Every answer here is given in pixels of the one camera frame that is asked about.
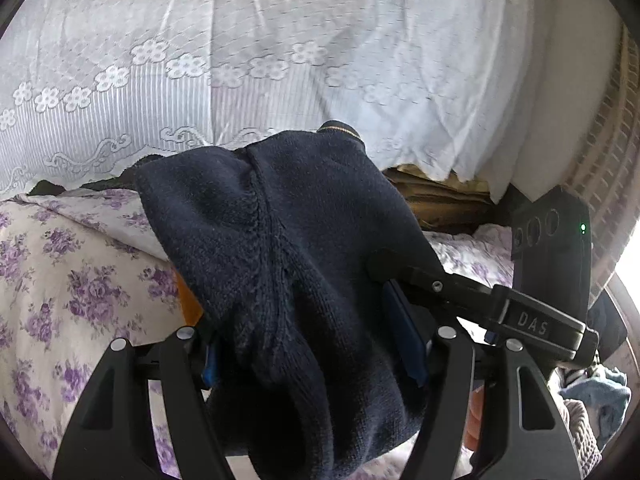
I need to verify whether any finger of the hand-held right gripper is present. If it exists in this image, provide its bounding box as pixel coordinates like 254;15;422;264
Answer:
367;247;501;322

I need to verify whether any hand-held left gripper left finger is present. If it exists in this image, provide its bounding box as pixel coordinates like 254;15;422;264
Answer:
52;327;236;480

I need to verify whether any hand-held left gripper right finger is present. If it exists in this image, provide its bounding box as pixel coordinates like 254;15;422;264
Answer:
382;280;581;480

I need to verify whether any navy knit cardigan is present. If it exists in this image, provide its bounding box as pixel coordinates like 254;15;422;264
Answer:
137;120;441;480

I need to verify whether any pile of clothes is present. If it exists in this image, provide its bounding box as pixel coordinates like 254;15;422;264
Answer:
560;367;632;453

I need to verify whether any orange folded garment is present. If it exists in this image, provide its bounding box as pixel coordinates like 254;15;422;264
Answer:
177;274;485;453

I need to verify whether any brown woven blanket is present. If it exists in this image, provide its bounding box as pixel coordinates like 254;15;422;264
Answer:
382;162;501;233

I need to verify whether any beige woven panel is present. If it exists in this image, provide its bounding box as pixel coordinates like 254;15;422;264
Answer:
565;22;640;306

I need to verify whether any beige knit cloth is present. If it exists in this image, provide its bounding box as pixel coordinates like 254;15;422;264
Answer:
547;395;601;468

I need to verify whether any purple floral bed sheet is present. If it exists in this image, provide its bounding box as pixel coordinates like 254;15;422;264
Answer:
0;187;523;480

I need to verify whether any dark cloth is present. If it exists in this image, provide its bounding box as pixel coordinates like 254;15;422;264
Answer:
27;157;151;196

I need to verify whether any white lace cover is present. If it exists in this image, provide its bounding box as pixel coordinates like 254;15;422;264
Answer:
0;0;546;201

